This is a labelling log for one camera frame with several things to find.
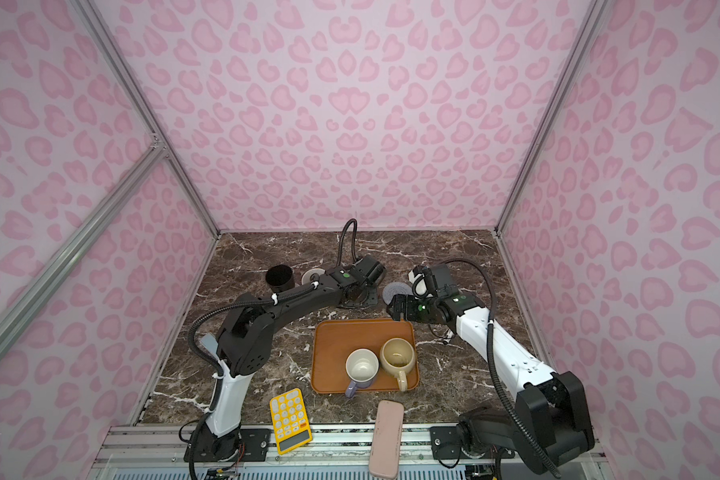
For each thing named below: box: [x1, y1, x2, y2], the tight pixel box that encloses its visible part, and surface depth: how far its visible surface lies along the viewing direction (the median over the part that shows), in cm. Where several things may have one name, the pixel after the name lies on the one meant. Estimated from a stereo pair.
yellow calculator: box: [270, 388, 313, 455], surface depth 78 cm
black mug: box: [265, 264, 295, 293], surface depth 95 cm
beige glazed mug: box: [380, 337, 416, 392], surface depth 80 cm
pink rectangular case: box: [369, 400, 405, 479], surface depth 74 cm
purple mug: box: [345, 348, 380, 399], surface depth 82 cm
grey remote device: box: [201, 333, 219, 355], surface depth 90 cm
